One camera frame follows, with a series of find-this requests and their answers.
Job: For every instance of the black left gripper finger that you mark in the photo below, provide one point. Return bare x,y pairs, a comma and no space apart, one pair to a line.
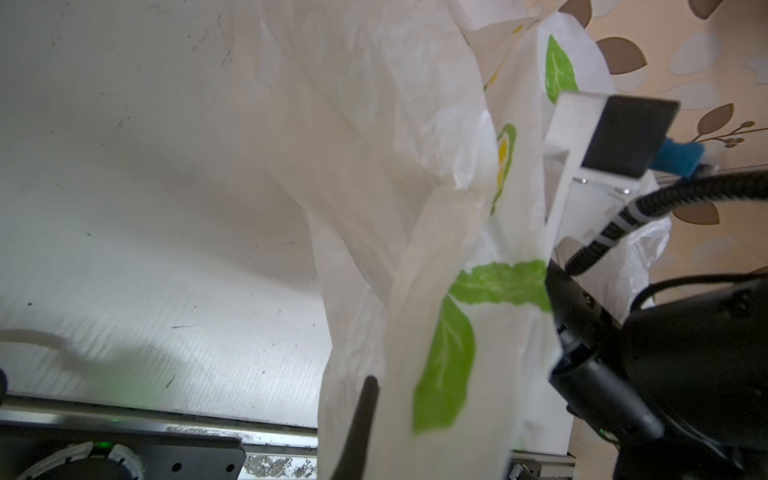
351,464

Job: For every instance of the white plastic bag lemon print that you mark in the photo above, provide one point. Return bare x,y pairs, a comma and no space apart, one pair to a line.
416,150

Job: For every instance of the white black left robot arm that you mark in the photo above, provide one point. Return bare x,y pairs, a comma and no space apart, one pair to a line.
67,450

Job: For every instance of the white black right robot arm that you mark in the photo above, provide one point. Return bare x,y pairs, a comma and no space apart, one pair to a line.
679,386

